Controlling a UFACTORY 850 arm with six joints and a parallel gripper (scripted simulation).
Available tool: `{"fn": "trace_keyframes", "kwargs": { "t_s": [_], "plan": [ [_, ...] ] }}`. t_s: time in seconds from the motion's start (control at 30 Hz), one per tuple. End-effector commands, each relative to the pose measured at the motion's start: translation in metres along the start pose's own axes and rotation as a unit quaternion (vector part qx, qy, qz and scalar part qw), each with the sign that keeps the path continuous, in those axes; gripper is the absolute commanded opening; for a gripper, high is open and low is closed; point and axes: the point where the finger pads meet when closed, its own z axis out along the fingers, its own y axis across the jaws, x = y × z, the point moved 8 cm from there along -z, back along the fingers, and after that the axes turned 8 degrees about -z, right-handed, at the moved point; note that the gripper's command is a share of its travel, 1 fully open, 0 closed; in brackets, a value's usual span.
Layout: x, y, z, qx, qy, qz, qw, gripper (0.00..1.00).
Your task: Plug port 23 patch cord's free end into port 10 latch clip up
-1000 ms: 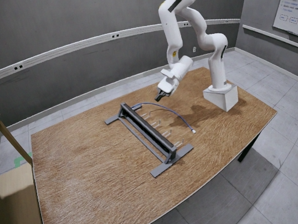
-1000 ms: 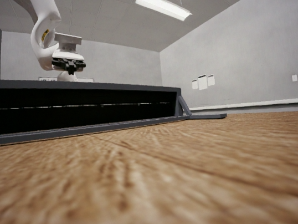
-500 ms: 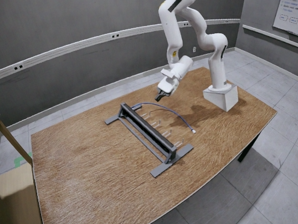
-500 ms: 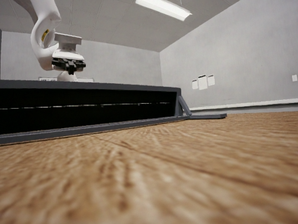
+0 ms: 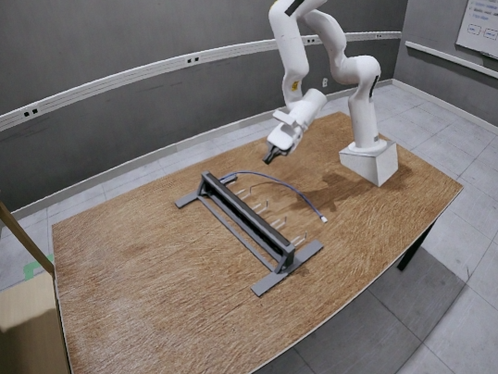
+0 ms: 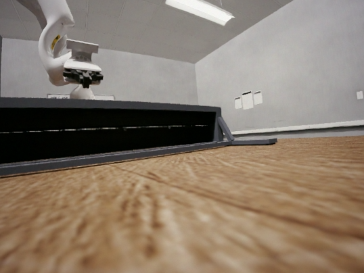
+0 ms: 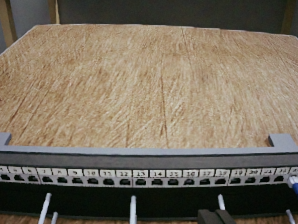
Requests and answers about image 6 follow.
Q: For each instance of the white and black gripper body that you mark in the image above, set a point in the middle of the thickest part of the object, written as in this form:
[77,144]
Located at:
[83,65]

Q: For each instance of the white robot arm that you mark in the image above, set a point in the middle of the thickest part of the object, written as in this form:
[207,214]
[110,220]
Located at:
[56,21]

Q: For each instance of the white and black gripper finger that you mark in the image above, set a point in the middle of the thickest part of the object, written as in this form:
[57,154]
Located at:
[93,76]
[79,76]

